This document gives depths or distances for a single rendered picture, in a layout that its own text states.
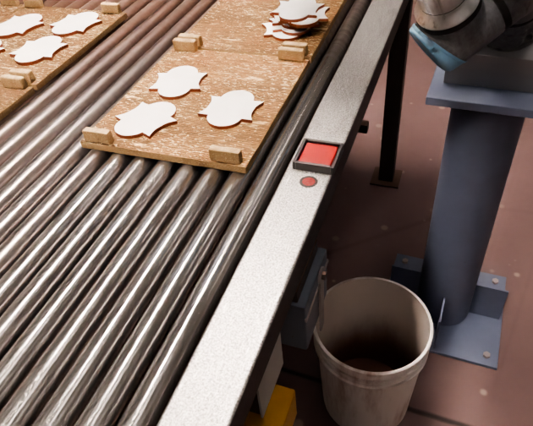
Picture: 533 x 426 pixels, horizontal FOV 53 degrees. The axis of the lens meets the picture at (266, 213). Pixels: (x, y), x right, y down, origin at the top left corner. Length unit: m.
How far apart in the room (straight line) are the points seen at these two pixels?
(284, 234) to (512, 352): 1.18
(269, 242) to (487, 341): 1.17
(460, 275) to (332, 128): 0.78
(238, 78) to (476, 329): 1.14
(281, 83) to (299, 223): 0.42
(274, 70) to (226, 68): 0.11
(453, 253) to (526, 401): 0.48
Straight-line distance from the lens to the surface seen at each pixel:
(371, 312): 1.61
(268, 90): 1.17
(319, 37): 1.38
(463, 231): 1.56
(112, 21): 1.62
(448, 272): 1.69
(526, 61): 1.30
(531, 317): 2.00
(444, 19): 1.04
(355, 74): 1.25
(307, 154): 0.98
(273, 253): 0.82
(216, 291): 0.79
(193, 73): 1.25
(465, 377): 1.81
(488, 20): 1.10
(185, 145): 1.03
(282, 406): 0.92
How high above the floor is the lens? 1.52
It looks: 43 degrees down
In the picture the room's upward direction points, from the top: 6 degrees counter-clockwise
